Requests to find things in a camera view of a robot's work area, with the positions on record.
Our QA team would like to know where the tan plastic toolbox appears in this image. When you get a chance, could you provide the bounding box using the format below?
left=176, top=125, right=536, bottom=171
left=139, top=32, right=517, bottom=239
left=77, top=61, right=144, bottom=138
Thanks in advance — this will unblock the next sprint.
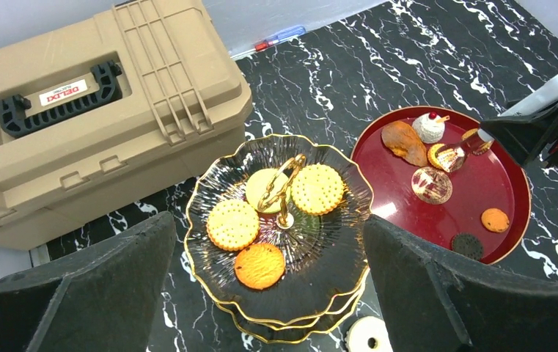
left=0, top=1, right=252, bottom=250

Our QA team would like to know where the dark red round tray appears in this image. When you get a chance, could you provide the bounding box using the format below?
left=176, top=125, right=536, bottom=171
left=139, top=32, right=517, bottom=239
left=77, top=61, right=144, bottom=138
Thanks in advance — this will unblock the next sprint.
left=351, top=106, right=531, bottom=264

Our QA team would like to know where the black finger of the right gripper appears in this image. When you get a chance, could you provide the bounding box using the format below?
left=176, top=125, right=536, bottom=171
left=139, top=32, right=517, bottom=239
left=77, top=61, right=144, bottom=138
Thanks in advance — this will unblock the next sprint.
left=480, top=102, right=558, bottom=167

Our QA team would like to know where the yellow round cracker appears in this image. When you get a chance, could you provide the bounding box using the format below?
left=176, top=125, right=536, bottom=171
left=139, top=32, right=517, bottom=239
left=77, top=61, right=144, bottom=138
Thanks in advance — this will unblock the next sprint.
left=291, top=164, right=345, bottom=215

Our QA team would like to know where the red blue pen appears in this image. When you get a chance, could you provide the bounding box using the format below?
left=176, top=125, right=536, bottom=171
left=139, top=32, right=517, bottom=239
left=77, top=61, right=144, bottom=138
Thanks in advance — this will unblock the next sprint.
left=231, top=26, right=306, bottom=61

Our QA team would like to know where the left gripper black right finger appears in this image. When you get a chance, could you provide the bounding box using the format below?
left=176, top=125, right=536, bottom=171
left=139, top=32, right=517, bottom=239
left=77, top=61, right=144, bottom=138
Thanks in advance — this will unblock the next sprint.
left=363, top=216, right=558, bottom=351

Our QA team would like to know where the white cream cake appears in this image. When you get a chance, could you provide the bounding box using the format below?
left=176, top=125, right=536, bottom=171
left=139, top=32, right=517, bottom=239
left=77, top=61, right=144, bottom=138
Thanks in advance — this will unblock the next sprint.
left=411, top=111, right=449, bottom=144

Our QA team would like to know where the green macaron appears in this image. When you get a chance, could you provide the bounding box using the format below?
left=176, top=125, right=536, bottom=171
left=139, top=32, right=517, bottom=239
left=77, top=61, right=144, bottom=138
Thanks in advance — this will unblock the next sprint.
left=245, top=168, right=291, bottom=213

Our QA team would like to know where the golden croissant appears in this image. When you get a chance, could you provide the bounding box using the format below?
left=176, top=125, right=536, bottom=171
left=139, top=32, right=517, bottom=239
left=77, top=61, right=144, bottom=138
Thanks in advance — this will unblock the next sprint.
left=381, top=121, right=428, bottom=167

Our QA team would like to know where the yellow cracker top edge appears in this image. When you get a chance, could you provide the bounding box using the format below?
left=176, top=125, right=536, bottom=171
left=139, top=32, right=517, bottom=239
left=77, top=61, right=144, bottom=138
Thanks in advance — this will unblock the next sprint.
left=427, top=144, right=467, bottom=173

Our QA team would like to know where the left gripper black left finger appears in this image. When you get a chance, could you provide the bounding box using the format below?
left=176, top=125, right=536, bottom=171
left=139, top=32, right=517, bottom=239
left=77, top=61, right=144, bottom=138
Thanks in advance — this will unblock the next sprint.
left=0, top=212, right=176, bottom=351

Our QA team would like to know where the three tier glass stand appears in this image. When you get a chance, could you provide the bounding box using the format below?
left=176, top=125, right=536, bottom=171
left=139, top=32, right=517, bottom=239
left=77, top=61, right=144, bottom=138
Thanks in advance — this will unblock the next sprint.
left=184, top=134, right=372, bottom=344

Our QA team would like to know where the orange round cookie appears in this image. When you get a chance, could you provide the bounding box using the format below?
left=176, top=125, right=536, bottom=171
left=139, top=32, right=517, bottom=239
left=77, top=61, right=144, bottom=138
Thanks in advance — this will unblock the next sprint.
left=234, top=243, right=285, bottom=290

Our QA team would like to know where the dark chocolate sandwich cookie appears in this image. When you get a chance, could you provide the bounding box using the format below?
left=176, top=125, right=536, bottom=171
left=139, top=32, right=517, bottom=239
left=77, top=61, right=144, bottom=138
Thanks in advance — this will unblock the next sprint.
left=451, top=232, right=484, bottom=261

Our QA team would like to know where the chocolate chip cookie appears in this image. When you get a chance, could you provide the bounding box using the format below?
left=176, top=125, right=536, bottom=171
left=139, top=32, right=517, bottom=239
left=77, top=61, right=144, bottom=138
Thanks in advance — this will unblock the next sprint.
left=481, top=208, right=510, bottom=233

